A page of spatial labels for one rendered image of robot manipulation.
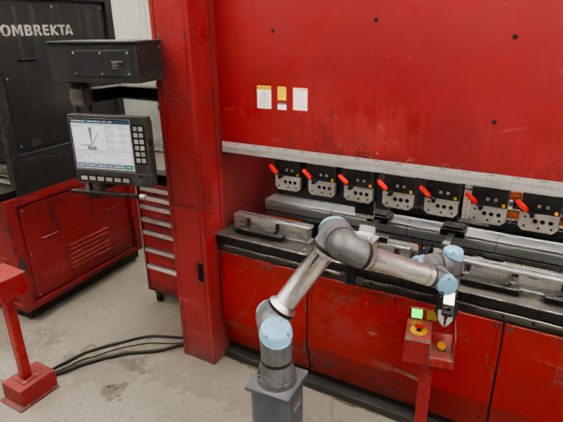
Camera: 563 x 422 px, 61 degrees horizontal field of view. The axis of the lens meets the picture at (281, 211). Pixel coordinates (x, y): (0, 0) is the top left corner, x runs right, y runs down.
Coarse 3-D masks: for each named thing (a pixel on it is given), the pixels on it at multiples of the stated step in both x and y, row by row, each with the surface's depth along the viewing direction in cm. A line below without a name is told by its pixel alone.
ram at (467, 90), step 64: (256, 0) 233; (320, 0) 217; (384, 0) 204; (448, 0) 192; (512, 0) 181; (256, 64) 244; (320, 64) 227; (384, 64) 212; (448, 64) 199; (512, 64) 188; (256, 128) 256; (320, 128) 238; (384, 128) 222; (448, 128) 207; (512, 128) 195
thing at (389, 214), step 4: (376, 208) 270; (376, 212) 265; (380, 212) 265; (384, 212) 265; (388, 212) 265; (392, 212) 268; (376, 216) 263; (380, 216) 262; (384, 216) 261; (388, 216) 262; (392, 216) 267; (368, 220) 266; (372, 220) 262; (376, 220) 262; (380, 220) 262; (384, 220) 261; (388, 220) 261; (368, 224) 256; (372, 224) 256; (376, 224) 258
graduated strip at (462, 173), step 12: (228, 144) 269; (240, 144) 265; (300, 156) 248; (312, 156) 245; (324, 156) 241; (336, 156) 238; (396, 168) 225; (408, 168) 222; (420, 168) 219; (432, 168) 216; (444, 168) 214; (492, 180) 205; (504, 180) 203; (516, 180) 200; (528, 180) 198; (540, 180) 196
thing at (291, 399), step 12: (300, 372) 182; (252, 384) 176; (300, 384) 176; (252, 396) 178; (264, 396) 172; (276, 396) 170; (288, 396) 170; (300, 396) 180; (252, 408) 181; (264, 408) 175; (276, 408) 172; (288, 408) 173; (300, 408) 183; (252, 420) 184; (264, 420) 177; (276, 420) 174; (288, 420) 175; (300, 420) 185
